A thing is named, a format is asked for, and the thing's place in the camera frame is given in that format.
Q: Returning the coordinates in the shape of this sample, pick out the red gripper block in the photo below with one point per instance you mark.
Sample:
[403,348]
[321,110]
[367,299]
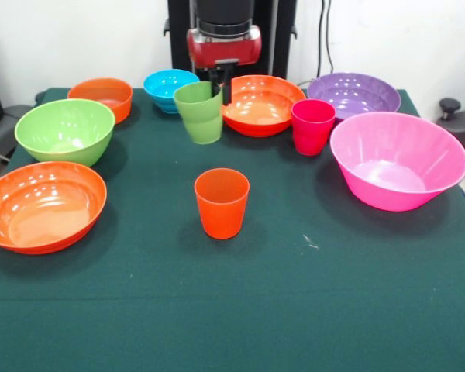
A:
[224,50]

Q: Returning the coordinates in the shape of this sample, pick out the purple bowl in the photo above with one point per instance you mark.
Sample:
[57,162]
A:
[352,93]

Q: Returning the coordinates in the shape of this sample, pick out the black round knob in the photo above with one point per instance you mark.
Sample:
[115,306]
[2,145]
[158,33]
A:
[449,104]

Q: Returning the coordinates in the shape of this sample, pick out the large pink bowl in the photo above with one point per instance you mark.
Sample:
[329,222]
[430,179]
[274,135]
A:
[399,186]

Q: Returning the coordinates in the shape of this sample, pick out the wide orange bowl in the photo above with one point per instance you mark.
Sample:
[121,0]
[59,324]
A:
[263,108]
[42,213]

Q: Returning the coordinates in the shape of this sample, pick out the green cup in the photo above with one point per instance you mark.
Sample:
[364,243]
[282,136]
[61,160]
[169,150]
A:
[201,120]

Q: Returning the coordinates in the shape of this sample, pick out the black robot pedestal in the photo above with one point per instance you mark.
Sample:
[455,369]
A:
[178,38]

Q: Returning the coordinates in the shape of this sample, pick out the crimson red cup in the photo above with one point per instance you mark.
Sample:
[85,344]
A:
[312,131]

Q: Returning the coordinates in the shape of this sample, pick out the small blue bowl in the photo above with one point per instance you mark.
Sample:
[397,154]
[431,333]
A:
[162,89]

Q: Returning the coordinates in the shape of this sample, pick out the green bowl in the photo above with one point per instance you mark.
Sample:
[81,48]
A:
[62,135]

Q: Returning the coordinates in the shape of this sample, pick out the dark green tablecloth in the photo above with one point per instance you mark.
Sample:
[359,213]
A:
[232,290]

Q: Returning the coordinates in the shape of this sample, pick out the orange cup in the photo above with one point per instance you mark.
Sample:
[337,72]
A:
[221,209]

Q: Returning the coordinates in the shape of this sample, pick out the small deep orange bowl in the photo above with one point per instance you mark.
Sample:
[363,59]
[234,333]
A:
[108,95]

